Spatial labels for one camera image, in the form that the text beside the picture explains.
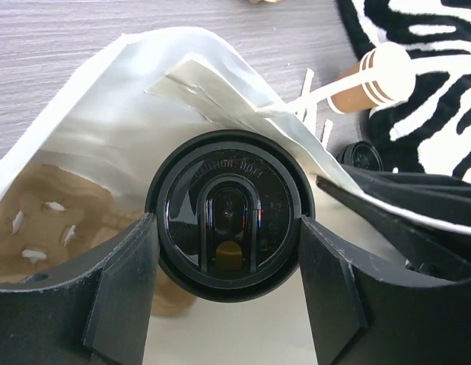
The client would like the white wrapped straw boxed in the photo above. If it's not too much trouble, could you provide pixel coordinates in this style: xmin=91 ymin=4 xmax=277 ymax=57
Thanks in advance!
xmin=303 ymin=103 xmax=317 ymax=135
xmin=321 ymin=119 xmax=334 ymax=149
xmin=298 ymin=68 xmax=315 ymax=122

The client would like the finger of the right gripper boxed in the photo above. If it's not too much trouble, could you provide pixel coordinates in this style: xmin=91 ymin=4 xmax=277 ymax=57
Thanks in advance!
xmin=317 ymin=167 xmax=471 ymax=280

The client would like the stack of paper cups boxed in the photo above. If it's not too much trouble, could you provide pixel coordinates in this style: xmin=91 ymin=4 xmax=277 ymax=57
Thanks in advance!
xmin=327 ymin=42 xmax=416 ymax=114

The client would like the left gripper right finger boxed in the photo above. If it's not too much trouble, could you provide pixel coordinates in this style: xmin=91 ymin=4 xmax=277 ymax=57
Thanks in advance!
xmin=300 ymin=218 xmax=471 ymax=364

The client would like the black coffee cup lid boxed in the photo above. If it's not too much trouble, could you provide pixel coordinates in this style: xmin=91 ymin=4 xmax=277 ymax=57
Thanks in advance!
xmin=145 ymin=130 xmax=315 ymax=303

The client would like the brown paper coffee cup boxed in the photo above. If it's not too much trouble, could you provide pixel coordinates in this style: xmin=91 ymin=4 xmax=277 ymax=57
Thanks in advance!
xmin=151 ymin=266 xmax=197 ymax=317

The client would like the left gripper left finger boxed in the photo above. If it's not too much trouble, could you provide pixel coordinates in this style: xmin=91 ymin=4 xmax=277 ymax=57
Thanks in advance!
xmin=0 ymin=213 xmax=159 ymax=364

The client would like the zebra pattern blanket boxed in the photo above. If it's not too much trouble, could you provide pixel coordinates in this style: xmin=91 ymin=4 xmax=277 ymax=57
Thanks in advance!
xmin=338 ymin=1 xmax=471 ymax=183

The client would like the light blue paper bag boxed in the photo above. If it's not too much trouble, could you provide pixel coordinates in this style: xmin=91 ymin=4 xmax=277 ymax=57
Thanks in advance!
xmin=0 ymin=27 xmax=411 ymax=365

